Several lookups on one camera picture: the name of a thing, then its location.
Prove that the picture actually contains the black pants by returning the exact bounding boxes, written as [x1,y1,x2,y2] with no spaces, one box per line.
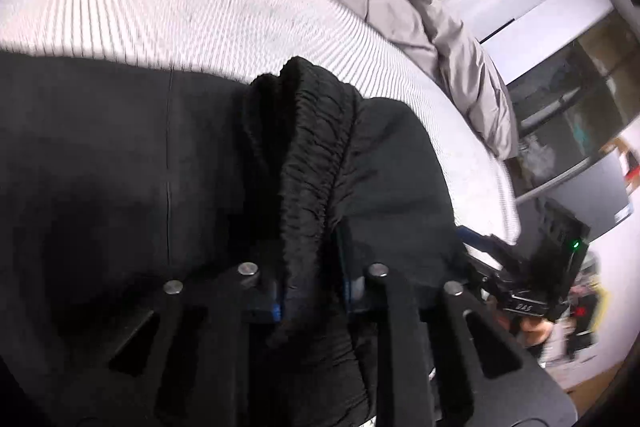
[1,53,463,426]

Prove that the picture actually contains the person's right hand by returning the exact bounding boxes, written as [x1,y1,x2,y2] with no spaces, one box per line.
[518,317,554,348]

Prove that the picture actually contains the dark glass shelf cabinet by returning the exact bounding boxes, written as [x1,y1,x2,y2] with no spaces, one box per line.
[506,11,639,197]

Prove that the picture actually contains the white honeycomb pattern mattress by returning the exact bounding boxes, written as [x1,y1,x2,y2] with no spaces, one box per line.
[1,0,521,243]

